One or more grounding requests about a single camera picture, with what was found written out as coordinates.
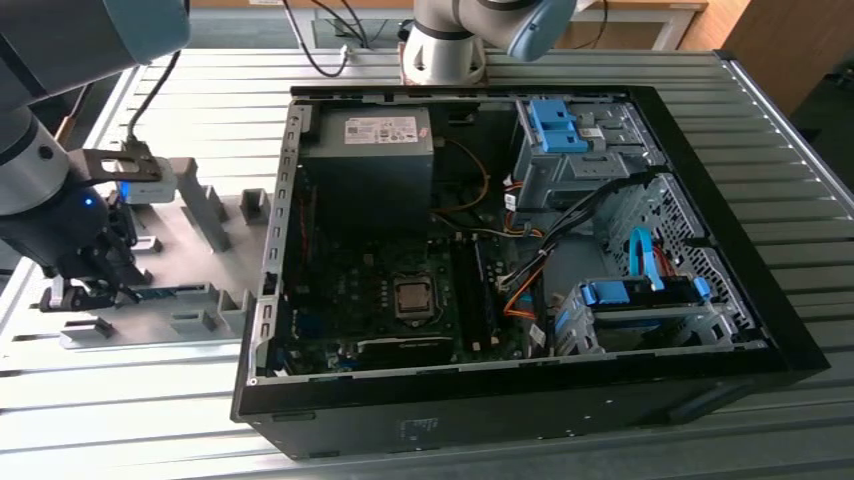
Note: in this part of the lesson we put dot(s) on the metal disk bay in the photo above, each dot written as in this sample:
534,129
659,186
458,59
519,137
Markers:
640,315

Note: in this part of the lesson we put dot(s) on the blue drive latch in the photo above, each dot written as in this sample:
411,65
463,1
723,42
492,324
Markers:
556,130

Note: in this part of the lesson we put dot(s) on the black RAM slot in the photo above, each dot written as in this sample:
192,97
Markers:
464,295

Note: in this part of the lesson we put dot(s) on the metal drive cage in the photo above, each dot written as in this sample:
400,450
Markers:
587,170

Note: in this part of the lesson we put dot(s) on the blue RAM stick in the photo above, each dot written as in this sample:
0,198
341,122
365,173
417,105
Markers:
167,293

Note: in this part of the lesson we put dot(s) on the grey parts rack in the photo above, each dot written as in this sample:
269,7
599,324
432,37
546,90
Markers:
193,250

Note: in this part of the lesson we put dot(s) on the brown wooden cabinet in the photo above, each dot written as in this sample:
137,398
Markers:
787,50

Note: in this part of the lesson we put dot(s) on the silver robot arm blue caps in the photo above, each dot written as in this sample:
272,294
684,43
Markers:
26,165

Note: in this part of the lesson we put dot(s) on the black PC case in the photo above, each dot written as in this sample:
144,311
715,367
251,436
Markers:
467,400

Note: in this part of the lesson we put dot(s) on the white frame desk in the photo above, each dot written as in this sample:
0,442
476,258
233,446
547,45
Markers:
668,30

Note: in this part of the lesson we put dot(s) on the hard disk in blue carrier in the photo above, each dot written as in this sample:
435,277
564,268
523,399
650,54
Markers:
614,292

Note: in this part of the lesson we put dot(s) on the black graphics card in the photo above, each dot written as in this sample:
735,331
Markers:
407,350

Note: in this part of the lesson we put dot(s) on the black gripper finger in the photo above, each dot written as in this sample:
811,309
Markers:
129,270
80,297

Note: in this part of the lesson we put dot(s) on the grey power supply unit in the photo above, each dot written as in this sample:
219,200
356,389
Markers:
373,175

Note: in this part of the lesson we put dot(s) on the green motherboard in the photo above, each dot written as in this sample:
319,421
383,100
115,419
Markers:
347,295

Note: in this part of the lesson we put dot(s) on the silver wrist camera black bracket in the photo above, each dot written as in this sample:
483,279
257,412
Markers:
149,192

